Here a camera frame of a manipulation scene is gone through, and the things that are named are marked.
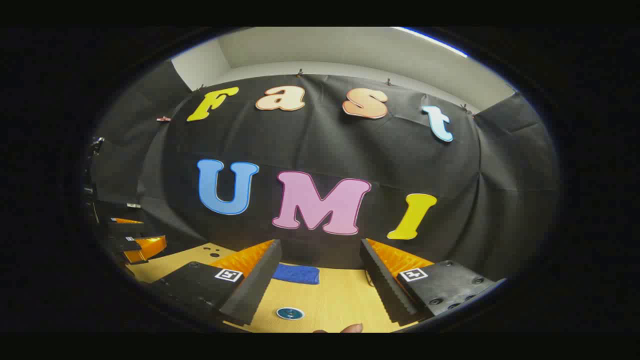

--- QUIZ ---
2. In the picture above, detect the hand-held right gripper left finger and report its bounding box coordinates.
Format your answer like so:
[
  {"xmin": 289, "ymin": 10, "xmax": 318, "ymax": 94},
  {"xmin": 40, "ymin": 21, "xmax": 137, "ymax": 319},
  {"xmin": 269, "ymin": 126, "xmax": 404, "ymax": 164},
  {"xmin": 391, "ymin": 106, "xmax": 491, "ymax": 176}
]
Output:
[{"xmin": 150, "ymin": 239, "xmax": 283, "ymax": 327}]

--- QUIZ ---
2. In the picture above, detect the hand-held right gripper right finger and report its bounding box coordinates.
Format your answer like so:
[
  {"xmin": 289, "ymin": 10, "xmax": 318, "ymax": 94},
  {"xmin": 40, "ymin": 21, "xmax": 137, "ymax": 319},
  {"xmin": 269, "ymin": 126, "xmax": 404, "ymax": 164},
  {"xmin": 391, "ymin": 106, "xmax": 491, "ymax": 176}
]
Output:
[{"xmin": 359, "ymin": 238, "xmax": 503, "ymax": 326}]

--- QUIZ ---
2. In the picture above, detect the blue folded towel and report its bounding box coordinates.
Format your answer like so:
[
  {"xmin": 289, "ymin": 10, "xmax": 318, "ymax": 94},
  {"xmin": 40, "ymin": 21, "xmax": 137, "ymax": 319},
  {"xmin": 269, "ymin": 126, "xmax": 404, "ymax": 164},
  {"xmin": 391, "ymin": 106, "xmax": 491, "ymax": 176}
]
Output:
[{"xmin": 272, "ymin": 263, "xmax": 321, "ymax": 285}]

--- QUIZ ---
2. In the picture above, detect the black backdrop cloth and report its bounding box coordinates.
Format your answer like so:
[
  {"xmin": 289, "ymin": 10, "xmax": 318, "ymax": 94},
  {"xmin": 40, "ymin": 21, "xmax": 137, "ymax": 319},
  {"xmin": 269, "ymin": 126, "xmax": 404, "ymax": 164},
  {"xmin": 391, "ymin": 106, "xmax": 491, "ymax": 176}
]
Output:
[{"xmin": 87, "ymin": 60, "xmax": 558, "ymax": 281}]

